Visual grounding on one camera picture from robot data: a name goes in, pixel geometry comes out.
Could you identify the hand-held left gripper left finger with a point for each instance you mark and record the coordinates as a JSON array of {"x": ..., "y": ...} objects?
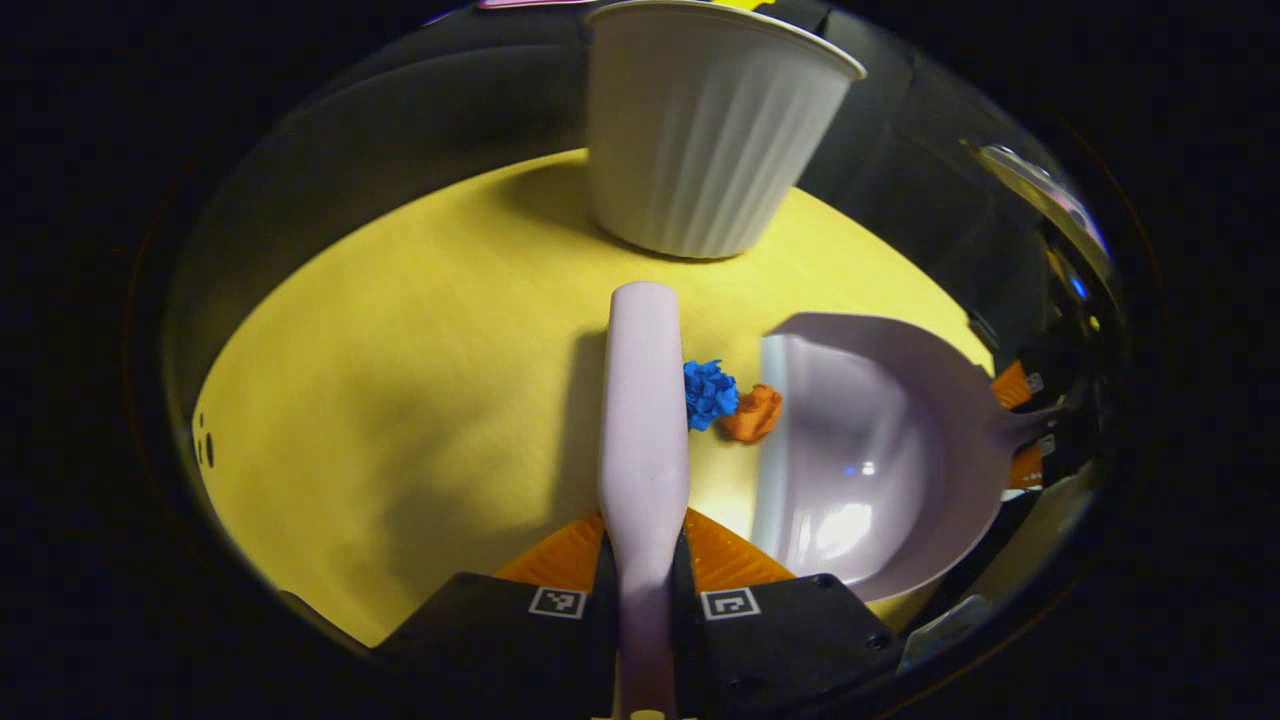
[{"x": 500, "y": 630}]

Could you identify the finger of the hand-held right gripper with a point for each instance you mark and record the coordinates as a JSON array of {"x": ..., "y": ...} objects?
[
  {"x": 1028, "y": 465},
  {"x": 1015, "y": 385}
]

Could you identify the blue paper trash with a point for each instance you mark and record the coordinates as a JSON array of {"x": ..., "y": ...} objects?
[{"x": 708, "y": 392}]

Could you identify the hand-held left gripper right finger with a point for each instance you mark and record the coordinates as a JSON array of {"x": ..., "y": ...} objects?
[{"x": 780, "y": 640}]

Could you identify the pale purple dustpan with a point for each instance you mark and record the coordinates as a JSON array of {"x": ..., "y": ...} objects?
[{"x": 880, "y": 450}]

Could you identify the wooden desktop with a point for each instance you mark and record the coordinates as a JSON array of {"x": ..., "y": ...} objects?
[{"x": 400, "y": 400}]

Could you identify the white ribbed garbage bin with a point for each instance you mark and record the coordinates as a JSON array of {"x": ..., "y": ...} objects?
[{"x": 700, "y": 130}]

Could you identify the small pale purple broom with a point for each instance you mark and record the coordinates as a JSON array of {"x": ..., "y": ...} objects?
[{"x": 645, "y": 420}]

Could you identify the orange paper trash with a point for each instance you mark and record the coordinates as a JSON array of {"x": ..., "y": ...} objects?
[{"x": 752, "y": 415}]

